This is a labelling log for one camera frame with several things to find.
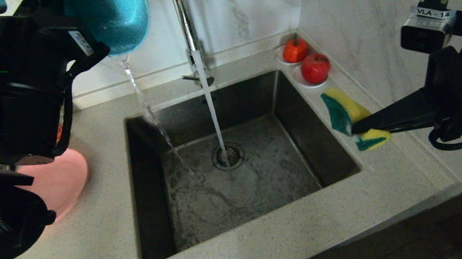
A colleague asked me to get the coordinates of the yellow green sponge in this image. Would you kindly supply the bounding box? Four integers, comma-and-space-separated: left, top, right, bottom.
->
320, 80, 393, 156

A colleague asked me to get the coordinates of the chrome faucet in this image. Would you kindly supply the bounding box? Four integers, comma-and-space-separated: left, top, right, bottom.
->
170, 0, 215, 91

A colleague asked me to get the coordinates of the pink round plate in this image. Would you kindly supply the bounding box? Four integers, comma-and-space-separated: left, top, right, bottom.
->
13, 145, 95, 227

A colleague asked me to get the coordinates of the stainless steel sink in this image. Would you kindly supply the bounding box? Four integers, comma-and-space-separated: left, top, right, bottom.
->
116, 60, 371, 259

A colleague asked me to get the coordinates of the metal sink drain strainer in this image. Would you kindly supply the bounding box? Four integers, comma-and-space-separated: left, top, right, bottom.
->
210, 140, 247, 174

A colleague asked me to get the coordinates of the red apple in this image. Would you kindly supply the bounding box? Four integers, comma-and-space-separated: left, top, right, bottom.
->
299, 51, 333, 86

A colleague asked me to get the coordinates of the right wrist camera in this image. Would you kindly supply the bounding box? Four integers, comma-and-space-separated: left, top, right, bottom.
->
395, 0, 462, 57

